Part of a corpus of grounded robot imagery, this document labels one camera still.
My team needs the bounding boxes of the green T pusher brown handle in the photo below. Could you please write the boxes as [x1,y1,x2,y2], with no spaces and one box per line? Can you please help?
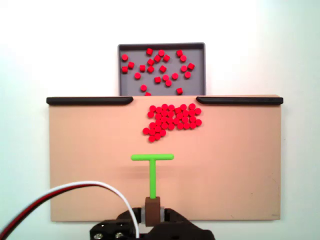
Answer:
[130,153,175,227]

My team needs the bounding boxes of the beige flat board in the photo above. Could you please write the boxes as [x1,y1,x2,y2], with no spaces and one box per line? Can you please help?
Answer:
[47,94,283,223]

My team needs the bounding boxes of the grey rectangular tray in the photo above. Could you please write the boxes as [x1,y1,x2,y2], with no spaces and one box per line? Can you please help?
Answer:
[117,42,207,97]

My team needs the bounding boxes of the red white black servo cable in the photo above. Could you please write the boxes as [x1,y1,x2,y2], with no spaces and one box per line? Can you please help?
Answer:
[0,181,141,240]

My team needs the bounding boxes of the black rail strip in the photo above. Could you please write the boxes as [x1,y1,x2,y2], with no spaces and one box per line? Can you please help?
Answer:
[195,96,284,106]
[46,96,134,106]

